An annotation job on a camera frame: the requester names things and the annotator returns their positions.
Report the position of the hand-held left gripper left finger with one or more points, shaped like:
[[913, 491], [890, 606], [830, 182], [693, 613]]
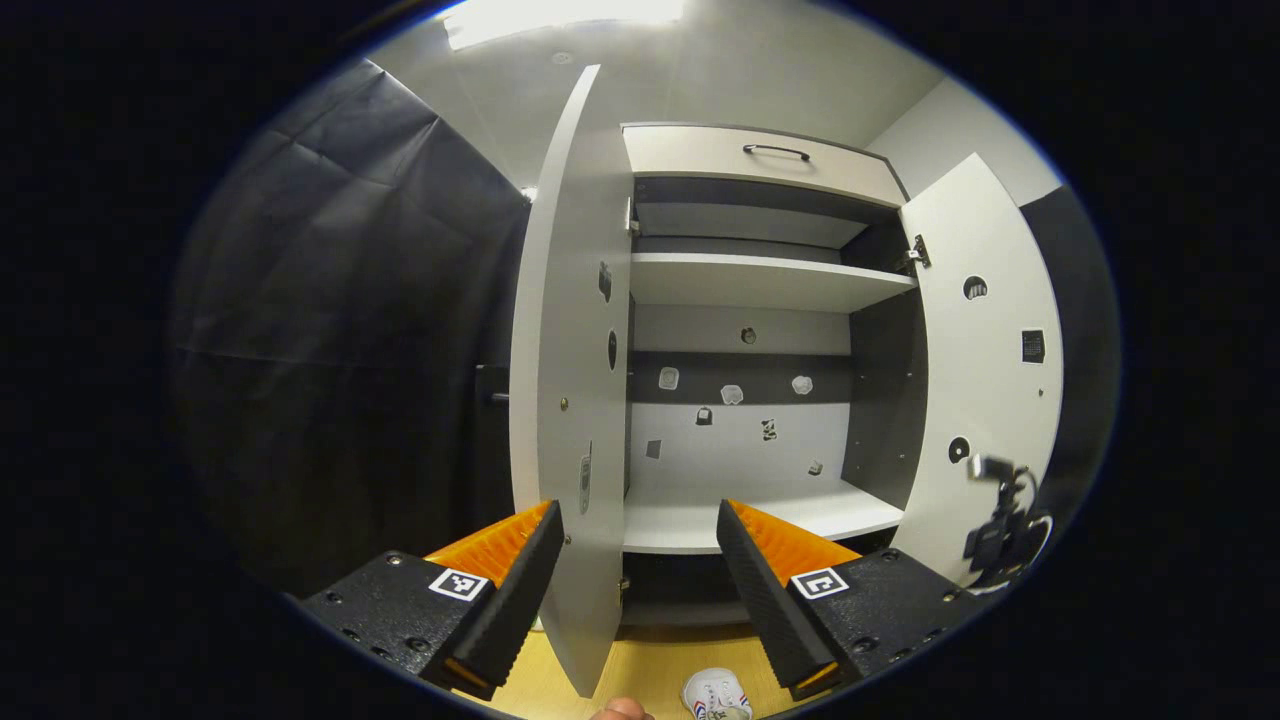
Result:
[[515, 605]]

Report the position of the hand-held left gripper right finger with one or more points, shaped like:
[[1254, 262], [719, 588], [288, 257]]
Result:
[[765, 610]]

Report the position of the white striped canvas shoe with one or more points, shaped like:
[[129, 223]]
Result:
[[715, 695]]

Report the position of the white shoe cabinet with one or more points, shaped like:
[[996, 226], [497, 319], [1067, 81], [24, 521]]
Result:
[[740, 330]]

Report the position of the white cabinet shelf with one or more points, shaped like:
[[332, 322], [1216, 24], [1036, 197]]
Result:
[[680, 515], [750, 280], [740, 224]]

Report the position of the metal door hinge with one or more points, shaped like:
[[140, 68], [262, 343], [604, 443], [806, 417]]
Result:
[[918, 252]]

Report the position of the white cabinet drawer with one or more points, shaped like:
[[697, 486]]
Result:
[[700, 155]]

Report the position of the ceiling light panel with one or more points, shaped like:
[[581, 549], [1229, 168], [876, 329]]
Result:
[[560, 20]]

